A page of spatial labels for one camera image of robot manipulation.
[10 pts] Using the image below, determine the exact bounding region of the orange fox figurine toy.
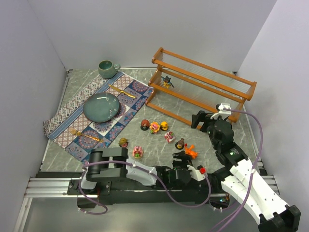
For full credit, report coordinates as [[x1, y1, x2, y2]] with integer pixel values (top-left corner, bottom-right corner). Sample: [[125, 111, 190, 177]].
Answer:
[[184, 144, 198, 159]]

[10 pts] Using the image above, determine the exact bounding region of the strawberry cake toy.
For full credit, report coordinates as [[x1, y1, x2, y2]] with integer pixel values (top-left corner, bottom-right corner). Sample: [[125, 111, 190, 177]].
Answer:
[[164, 131, 175, 143]]

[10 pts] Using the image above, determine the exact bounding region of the pink sunflower pig toy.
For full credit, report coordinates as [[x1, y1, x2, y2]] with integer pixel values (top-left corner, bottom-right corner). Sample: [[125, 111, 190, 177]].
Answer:
[[149, 121, 160, 134]]

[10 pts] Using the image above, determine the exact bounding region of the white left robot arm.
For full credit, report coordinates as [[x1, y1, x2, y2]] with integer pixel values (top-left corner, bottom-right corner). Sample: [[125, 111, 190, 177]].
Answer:
[[79, 148, 211, 191]]

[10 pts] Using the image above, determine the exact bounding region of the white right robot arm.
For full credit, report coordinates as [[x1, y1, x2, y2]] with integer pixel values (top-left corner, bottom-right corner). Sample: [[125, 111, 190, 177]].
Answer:
[[191, 106, 301, 232]]

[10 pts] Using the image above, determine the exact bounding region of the orange wooden two-tier shelf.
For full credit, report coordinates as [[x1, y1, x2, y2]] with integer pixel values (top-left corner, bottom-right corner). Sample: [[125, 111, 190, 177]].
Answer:
[[145, 47, 257, 124]]

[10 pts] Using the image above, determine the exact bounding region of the brown-haired bun figurine toy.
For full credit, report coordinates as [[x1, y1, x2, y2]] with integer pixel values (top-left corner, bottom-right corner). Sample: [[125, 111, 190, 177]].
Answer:
[[175, 138, 185, 150]]

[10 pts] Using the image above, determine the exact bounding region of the pink bear clover toy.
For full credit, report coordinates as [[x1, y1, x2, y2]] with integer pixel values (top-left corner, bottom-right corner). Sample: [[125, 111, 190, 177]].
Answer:
[[132, 146, 143, 159]]

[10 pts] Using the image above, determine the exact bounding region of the yellow duck figurine toy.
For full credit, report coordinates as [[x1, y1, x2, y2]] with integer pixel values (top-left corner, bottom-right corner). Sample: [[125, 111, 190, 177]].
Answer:
[[160, 121, 169, 131]]

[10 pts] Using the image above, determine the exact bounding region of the red-haired figurine toy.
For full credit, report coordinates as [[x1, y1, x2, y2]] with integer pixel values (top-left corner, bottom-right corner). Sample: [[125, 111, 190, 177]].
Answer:
[[140, 119, 150, 131]]

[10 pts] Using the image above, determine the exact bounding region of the olive-hat figurine toy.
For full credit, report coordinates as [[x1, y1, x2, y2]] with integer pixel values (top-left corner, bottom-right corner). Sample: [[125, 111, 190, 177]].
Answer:
[[118, 138, 128, 148]]

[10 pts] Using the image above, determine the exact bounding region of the gold butter knife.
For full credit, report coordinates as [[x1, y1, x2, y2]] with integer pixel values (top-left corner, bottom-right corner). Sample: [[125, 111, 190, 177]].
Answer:
[[109, 85, 136, 98]]

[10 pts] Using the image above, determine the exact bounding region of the patterned table runner cloth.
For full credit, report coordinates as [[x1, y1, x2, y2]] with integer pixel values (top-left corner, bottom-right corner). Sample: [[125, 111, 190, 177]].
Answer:
[[43, 72, 153, 164]]

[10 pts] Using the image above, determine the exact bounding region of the teal ceramic plate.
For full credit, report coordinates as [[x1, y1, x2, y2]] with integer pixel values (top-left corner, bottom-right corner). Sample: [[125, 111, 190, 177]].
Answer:
[[83, 92, 120, 123]]

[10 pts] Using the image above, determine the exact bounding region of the gold fork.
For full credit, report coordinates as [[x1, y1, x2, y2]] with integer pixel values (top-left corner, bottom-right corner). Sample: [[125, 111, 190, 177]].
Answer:
[[69, 129, 104, 143]]

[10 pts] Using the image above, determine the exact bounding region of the green ceramic mug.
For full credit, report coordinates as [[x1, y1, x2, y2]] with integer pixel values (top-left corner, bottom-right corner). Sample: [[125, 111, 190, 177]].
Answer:
[[98, 60, 121, 79]]

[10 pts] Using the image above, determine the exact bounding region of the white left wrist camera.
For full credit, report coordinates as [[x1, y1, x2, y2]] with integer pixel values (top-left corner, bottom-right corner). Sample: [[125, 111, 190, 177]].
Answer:
[[187, 165, 207, 182]]

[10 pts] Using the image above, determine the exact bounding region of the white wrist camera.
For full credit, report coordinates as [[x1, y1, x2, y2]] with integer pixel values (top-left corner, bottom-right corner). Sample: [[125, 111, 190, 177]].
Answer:
[[187, 165, 207, 182], [211, 103, 231, 120]]

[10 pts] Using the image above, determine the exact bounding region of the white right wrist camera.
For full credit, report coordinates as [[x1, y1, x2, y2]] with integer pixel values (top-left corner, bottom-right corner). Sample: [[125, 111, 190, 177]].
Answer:
[[211, 103, 231, 120]]

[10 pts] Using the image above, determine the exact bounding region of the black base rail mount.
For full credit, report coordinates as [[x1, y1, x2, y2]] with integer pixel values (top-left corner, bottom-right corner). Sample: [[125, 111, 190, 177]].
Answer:
[[36, 171, 268, 211]]

